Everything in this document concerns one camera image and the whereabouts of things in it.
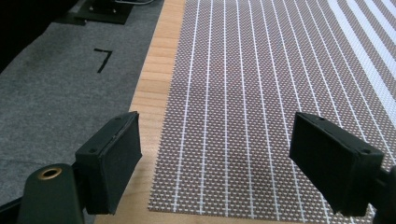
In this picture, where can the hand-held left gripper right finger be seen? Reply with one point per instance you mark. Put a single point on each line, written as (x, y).
(336, 165)

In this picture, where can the black stand base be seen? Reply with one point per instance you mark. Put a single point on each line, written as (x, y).
(106, 15)

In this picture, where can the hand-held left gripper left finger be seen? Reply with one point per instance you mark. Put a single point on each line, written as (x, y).
(109, 161)

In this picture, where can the brown white striped woven placemat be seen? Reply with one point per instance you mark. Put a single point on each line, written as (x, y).
(233, 93)

